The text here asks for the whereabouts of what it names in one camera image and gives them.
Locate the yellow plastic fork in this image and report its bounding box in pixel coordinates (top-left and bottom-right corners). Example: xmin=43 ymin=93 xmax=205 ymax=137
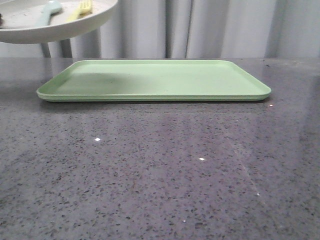
xmin=66 ymin=0 xmax=93 ymax=22

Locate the beige speckled round plate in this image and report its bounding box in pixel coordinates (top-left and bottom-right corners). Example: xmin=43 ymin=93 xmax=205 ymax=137
xmin=0 ymin=0 xmax=118 ymax=44

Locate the light green plastic tray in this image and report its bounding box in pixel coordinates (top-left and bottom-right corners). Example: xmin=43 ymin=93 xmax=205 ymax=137
xmin=36 ymin=59 xmax=272 ymax=102

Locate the grey pleated curtain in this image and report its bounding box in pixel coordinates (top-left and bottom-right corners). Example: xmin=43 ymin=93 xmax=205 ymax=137
xmin=0 ymin=0 xmax=320 ymax=59

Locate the light blue plastic spoon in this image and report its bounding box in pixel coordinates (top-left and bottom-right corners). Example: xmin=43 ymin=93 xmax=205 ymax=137
xmin=33 ymin=0 xmax=63 ymax=28

